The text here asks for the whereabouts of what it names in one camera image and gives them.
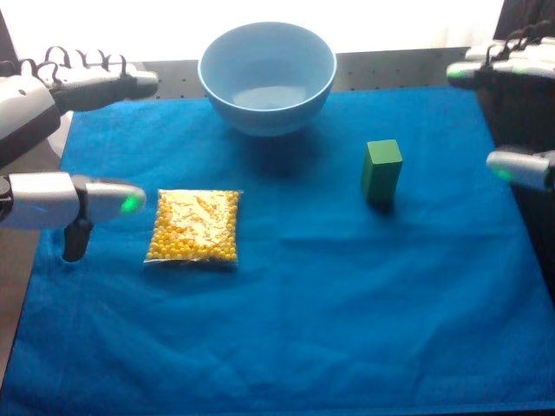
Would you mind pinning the green rectangular block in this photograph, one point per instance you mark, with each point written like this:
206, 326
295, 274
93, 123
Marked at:
381, 173

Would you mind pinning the blue cloth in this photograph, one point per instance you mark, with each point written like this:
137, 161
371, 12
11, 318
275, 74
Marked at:
277, 312

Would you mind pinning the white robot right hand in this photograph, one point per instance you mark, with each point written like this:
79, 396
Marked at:
520, 69

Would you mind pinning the clear bag of yellow beads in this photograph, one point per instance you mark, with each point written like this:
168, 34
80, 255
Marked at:
195, 225

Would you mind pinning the light blue bowl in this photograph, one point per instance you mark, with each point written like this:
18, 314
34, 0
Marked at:
266, 78

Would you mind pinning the dark curtain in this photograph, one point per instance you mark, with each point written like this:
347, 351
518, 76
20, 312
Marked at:
526, 13

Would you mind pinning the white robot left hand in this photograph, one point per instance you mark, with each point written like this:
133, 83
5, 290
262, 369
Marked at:
26, 95

